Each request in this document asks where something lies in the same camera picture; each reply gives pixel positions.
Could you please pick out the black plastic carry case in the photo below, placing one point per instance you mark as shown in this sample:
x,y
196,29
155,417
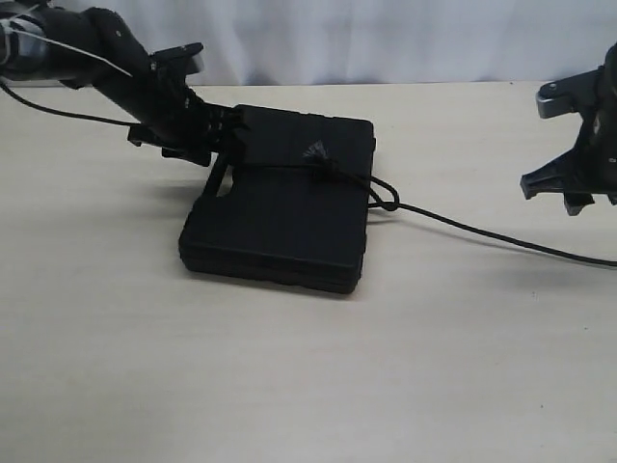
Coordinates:
x,y
293,215

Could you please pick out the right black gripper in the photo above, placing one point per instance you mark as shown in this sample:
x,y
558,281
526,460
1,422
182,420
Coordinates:
x,y
585,171

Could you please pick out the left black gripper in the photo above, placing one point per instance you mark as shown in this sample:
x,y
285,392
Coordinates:
x,y
175,119

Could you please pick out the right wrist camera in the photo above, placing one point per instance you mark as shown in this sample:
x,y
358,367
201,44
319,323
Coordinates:
x,y
574,94

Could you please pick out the white zip tie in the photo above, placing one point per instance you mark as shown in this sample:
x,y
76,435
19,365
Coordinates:
x,y
39,42

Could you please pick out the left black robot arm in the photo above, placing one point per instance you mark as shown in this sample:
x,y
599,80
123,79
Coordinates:
x,y
121,47

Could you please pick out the white backdrop curtain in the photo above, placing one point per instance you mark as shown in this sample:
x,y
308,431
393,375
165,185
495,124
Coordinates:
x,y
284,43

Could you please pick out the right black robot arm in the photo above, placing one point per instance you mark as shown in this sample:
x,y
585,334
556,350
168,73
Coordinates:
x,y
606,88

